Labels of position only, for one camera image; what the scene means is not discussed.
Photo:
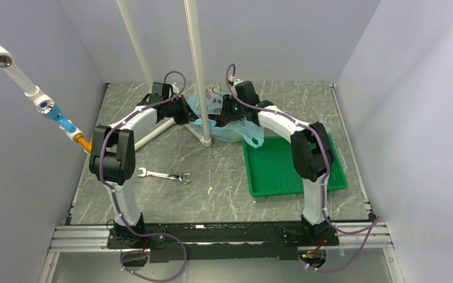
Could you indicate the silver combination wrench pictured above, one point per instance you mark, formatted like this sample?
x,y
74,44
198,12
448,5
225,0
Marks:
x,y
182,178

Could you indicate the light blue plastic bag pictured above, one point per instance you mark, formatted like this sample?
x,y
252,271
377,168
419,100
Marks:
x,y
235,131

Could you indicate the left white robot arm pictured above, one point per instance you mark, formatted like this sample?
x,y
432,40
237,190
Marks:
x,y
113,155

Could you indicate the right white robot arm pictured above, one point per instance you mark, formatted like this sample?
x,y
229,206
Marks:
x,y
311,149

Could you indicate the dark fake grapes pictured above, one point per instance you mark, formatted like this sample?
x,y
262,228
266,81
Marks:
x,y
219,121

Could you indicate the aluminium rail frame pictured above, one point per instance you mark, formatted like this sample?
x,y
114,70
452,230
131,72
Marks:
x,y
93,238

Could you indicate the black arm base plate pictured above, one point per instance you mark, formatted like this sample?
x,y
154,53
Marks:
x,y
222,240

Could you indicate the white PVC pipe stand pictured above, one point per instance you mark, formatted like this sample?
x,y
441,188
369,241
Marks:
x,y
196,49

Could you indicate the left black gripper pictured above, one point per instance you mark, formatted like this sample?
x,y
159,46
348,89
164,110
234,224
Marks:
x,y
187,115

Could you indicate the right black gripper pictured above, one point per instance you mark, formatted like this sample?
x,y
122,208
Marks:
x,y
226,113

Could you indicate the green plastic tray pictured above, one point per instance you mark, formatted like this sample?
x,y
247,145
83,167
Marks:
x,y
270,169

